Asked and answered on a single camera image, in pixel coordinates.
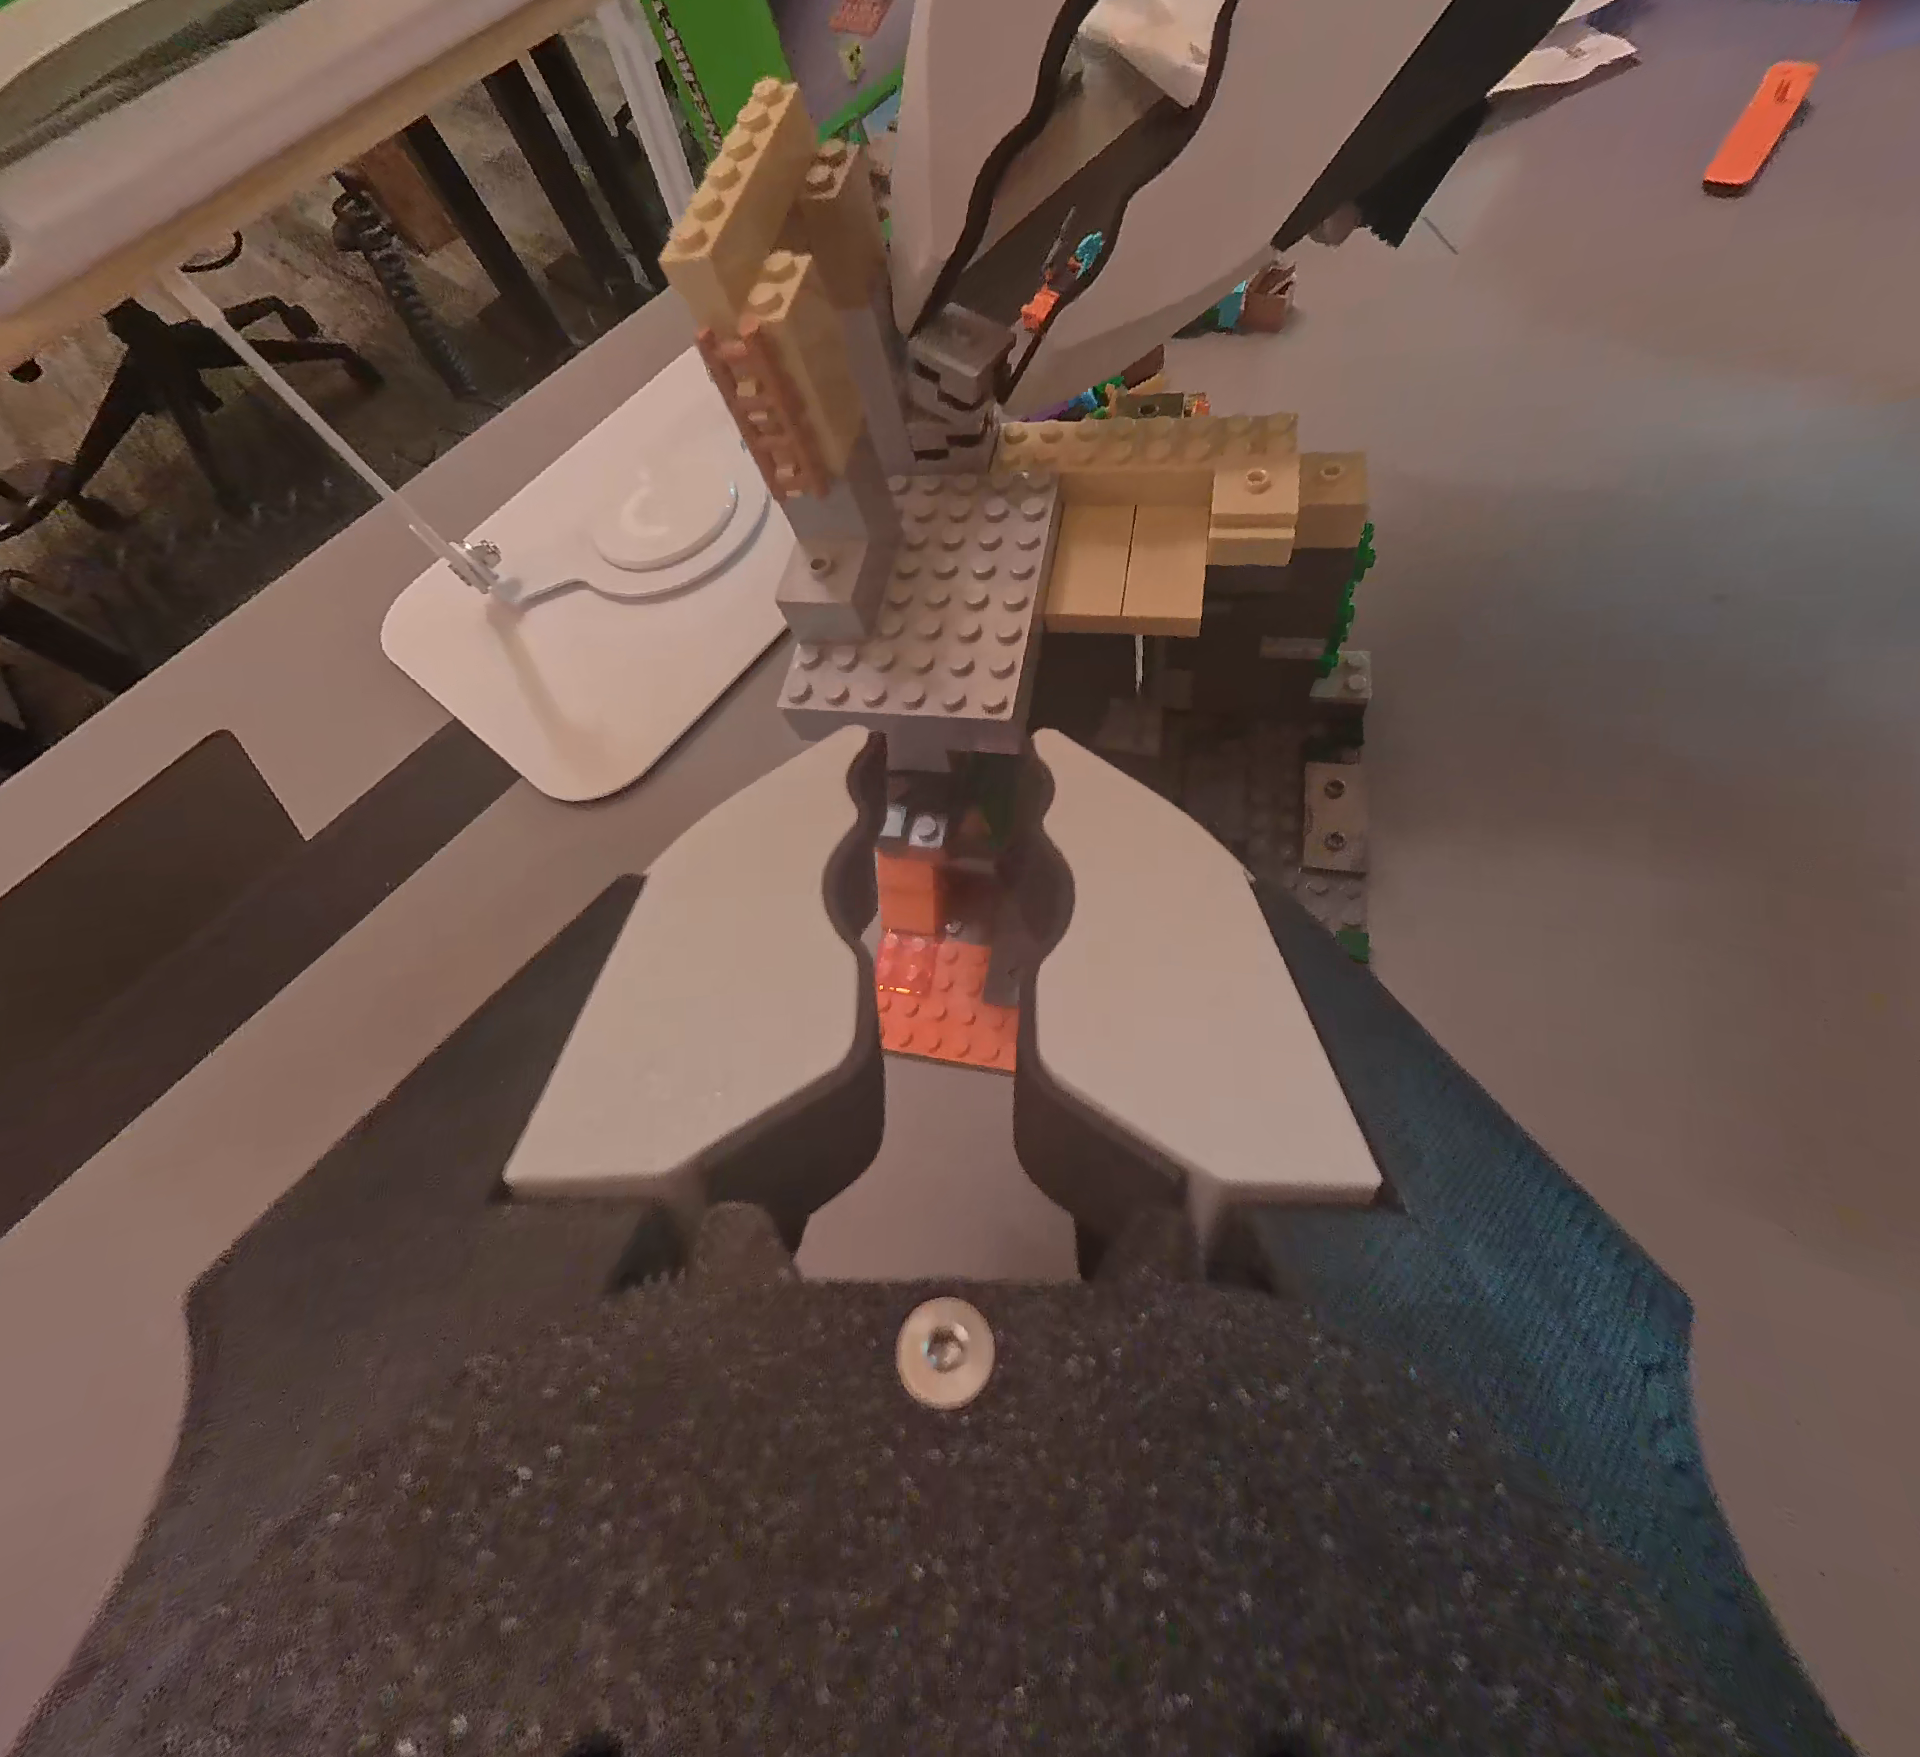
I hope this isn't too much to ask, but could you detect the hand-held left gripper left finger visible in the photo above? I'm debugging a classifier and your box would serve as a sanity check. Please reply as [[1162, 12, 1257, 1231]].
[[500, 725, 888, 1283]]

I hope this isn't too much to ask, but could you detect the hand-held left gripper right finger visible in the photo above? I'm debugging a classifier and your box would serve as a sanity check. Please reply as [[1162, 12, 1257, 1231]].
[[1015, 729, 1387, 1283]]

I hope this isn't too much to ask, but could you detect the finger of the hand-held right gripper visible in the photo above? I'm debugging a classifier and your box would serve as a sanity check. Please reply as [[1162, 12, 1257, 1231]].
[[1008, 0, 1490, 406], [885, 0, 1204, 337]]

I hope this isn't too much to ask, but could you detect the grey square stud plate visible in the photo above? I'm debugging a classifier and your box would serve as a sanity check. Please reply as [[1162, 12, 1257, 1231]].
[[904, 308, 1011, 386]]

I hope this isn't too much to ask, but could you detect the toy brick building model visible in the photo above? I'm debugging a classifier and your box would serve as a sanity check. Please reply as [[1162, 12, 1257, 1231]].
[[659, 77, 1379, 1076]]

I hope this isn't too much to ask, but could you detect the grey desk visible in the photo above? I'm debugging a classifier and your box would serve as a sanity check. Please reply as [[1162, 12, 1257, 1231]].
[[0, 0, 1920, 1757]]

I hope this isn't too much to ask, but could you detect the white paper bag pile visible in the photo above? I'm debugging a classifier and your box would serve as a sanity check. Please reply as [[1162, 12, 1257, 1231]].
[[1072, 0, 1640, 109]]

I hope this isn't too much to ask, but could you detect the orange toy figure blue pickaxe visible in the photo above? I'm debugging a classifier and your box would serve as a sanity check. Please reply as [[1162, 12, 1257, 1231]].
[[1024, 212, 1115, 335]]

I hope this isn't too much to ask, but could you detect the green toy set box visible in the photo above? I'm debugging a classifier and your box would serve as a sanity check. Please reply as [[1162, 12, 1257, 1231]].
[[634, 0, 962, 288]]

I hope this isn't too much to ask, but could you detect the orange brick separator tool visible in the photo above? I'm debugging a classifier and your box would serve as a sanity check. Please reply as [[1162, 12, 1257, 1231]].
[[1703, 62, 1820, 195]]

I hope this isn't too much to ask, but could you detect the black office chair base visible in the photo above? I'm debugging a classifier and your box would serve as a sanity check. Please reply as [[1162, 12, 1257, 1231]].
[[0, 286, 384, 544]]

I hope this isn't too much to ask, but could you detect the black table frame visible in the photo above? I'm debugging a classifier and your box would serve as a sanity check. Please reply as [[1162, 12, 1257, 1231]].
[[397, 32, 631, 335]]

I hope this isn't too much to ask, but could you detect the black coiled cable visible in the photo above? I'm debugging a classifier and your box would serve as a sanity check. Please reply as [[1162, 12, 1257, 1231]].
[[333, 185, 469, 402]]

